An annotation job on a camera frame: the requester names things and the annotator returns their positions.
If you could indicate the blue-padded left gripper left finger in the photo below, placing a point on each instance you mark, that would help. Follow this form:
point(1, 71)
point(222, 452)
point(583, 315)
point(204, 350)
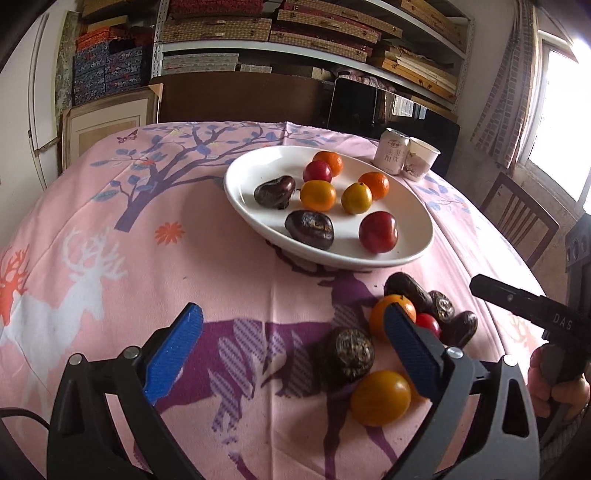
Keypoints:
point(83, 442)

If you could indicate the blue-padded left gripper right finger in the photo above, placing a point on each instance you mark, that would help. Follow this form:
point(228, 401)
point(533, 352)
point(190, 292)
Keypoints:
point(502, 442)

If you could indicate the yellow-orange fruit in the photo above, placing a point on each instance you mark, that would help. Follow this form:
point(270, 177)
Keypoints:
point(381, 398)

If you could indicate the rough-topped dark chestnut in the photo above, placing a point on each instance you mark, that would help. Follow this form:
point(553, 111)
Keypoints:
point(347, 355)

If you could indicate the orange mandarin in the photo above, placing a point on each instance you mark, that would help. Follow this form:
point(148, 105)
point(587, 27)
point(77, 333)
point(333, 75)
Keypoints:
point(377, 316)

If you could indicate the large red plum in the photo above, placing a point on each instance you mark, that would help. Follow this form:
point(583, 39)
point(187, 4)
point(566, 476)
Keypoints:
point(378, 232)

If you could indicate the small orange fruit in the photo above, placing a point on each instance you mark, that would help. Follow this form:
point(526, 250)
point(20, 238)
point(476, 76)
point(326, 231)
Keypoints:
point(357, 198)

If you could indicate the large dark water chestnut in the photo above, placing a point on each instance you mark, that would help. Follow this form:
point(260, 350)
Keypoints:
point(312, 228)

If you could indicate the orange fruit pile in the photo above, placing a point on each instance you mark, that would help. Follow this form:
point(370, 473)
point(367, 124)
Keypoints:
point(318, 196)

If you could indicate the right hand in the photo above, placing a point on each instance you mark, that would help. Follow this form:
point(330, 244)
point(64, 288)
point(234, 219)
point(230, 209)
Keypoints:
point(574, 393)

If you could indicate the dark chestnut pile right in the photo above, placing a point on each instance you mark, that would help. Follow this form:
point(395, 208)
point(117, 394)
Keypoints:
point(459, 330)

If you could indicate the wooden chair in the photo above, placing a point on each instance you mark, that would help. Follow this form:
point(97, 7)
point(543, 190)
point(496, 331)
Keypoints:
point(520, 215)

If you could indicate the small red plum pile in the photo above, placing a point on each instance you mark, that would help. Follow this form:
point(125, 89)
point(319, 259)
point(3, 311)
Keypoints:
point(428, 322)

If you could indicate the dark elongated chestnut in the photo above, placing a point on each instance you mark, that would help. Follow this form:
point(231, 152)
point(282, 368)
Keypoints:
point(401, 283)

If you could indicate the pink deer-print tablecloth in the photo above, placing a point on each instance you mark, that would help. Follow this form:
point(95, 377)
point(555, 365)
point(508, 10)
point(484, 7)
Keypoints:
point(139, 227)

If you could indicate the patterned curtain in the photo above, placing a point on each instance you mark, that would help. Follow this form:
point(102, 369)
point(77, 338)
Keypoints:
point(506, 115)

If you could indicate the white paper cup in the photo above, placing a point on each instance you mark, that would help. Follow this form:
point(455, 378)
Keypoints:
point(420, 158)

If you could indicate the orange mandarin plate right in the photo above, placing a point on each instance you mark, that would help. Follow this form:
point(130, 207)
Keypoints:
point(377, 182)

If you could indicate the orange mandarin plate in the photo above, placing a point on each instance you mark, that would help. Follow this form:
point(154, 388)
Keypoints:
point(377, 182)
point(334, 160)

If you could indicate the orange mandarin plate far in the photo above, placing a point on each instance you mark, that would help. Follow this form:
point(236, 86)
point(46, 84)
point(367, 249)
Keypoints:
point(334, 160)

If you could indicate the small red plum on plate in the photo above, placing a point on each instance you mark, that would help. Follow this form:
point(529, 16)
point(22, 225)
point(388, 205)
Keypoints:
point(317, 170)

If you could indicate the dark chestnut on plate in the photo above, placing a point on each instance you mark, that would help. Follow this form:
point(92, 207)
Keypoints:
point(276, 193)

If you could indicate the white oval plate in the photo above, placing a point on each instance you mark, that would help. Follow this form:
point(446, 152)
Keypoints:
point(415, 226)

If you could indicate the black monitor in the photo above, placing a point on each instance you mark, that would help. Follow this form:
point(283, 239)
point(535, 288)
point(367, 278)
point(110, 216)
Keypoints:
point(353, 107)

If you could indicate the cardboard framed panel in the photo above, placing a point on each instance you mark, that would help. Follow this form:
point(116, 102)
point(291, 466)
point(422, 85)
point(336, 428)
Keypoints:
point(85, 125)

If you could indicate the shelf with boxes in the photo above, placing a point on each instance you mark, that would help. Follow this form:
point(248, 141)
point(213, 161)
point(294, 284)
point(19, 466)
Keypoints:
point(420, 49)

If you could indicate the dark wooden cabinet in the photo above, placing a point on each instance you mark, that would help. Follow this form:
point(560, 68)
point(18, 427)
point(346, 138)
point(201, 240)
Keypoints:
point(243, 96)

